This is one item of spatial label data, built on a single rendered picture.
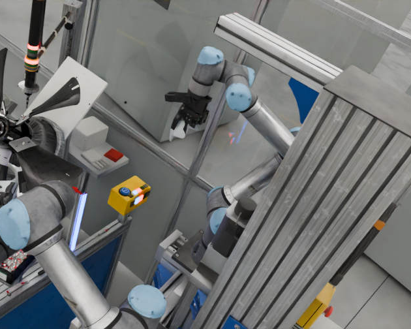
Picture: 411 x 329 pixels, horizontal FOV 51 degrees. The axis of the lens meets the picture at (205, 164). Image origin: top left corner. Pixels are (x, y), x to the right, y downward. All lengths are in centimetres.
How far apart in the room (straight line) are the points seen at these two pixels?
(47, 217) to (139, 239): 158
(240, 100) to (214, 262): 51
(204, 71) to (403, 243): 283
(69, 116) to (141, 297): 102
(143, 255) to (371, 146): 203
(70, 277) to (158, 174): 127
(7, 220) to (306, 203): 74
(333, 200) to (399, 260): 299
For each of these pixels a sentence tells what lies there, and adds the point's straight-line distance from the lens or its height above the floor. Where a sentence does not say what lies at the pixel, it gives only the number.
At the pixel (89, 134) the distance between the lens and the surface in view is 237.
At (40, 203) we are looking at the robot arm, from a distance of 121.
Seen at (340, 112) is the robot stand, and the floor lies 200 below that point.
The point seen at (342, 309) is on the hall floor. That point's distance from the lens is 358.
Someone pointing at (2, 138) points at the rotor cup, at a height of 121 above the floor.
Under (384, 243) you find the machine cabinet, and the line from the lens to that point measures 398.
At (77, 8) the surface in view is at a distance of 218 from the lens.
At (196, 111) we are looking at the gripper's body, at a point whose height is 162.
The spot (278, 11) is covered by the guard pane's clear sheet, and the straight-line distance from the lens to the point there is 184.
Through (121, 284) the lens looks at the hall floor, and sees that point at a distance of 294.
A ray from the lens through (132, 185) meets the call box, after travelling 196.
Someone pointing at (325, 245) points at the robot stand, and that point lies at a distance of 110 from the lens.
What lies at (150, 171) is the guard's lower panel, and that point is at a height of 85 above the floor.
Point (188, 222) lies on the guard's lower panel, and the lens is 241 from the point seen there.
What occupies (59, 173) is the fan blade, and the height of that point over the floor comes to 118.
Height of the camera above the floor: 234
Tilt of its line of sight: 35 degrees down
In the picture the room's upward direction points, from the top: 23 degrees clockwise
